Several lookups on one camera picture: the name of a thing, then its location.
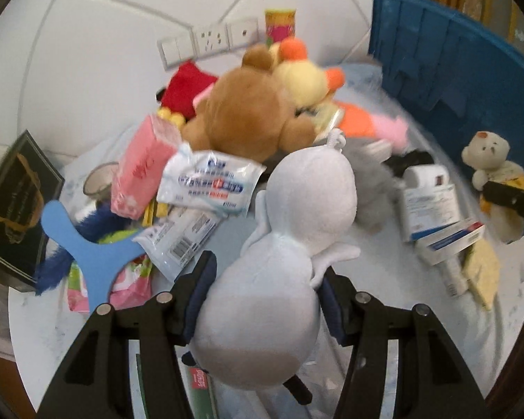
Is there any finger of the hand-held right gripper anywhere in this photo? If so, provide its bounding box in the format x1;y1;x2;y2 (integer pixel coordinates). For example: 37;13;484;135
482;182;524;224

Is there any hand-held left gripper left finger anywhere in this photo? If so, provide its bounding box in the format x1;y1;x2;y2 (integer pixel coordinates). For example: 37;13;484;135
37;251;219;419

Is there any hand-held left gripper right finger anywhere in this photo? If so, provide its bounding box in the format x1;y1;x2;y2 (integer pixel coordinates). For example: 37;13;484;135
319;266;492;419

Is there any small cream bear plush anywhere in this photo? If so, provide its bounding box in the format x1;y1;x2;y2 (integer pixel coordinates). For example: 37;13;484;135
461;131;524;243

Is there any white plush toy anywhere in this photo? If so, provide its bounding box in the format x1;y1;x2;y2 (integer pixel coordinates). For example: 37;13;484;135
190;130;361;391

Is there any blue plastic crate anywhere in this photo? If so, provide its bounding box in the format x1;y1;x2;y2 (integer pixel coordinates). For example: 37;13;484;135
368;0;524;175

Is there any white barcode plastic packet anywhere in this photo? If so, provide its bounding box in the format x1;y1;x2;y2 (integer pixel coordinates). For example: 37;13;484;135
133;207;223;282

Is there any pink green snack packet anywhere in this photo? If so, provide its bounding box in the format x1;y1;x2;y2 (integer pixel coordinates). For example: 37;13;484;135
67;255;153;314

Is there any red blue white box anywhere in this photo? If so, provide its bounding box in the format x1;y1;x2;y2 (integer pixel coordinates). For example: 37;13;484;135
415;222;485;265

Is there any white medicine box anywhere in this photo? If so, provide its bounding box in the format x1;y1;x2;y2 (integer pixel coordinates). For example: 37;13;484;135
402;183;462;243

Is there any white paper roll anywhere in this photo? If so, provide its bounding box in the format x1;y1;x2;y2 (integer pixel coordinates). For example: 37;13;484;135
404;165;449;189

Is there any white tube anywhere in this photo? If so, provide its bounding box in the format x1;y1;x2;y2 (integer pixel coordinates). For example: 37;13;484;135
439;257;469;298

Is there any red green long box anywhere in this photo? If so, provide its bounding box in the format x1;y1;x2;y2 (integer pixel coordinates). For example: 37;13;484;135
181;353;221;419

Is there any white blue wet wipes pack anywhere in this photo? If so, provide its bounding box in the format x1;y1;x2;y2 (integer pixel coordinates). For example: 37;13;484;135
156;142;266;217

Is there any small black object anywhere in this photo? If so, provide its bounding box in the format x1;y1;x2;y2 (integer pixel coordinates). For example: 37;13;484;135
386;150;436;172

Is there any blue forked plastic tool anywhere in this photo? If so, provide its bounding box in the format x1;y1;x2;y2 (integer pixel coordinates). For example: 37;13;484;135
41;201;143;310

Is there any grey plush toy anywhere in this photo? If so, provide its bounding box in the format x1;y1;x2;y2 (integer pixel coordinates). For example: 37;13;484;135
343;137;403;233

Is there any pink tissue pack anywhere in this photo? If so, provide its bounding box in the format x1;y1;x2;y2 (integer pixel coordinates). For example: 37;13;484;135
111;114;182;220

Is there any clear tape roll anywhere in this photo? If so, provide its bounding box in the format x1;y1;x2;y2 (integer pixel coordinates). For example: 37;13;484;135
83;162;121;200

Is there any dark blue fuzzy cloth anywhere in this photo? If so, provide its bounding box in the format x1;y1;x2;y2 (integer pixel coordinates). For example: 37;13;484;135
36;209;128;294

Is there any orange pink plush toy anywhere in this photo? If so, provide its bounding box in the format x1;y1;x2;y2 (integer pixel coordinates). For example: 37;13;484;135
327;100;409;147

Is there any brown bear plush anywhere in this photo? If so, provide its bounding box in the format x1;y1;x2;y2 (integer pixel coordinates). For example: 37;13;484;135
181;44;317;164

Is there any yellowish snack pack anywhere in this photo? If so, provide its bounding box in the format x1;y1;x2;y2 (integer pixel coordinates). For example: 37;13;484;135
312;107;344;137

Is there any red plush toy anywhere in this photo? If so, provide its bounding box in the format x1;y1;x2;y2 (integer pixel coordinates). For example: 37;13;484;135
158;62;219;118

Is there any black gold box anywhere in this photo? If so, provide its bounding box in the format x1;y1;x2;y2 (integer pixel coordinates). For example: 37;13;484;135
0;130;66;293

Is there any yellow orange plush toy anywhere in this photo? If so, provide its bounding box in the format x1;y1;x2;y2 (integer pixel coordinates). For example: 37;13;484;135
268;37;347;111

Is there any pink yellow chips can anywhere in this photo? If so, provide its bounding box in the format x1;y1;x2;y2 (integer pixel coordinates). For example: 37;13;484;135
264;8;298;47

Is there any white wall switch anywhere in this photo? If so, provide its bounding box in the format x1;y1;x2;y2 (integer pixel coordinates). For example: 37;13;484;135
157;36;197;69

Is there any white wall socket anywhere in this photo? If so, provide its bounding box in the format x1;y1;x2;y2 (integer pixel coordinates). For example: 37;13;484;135
227;17;260;49
194;24;230;56

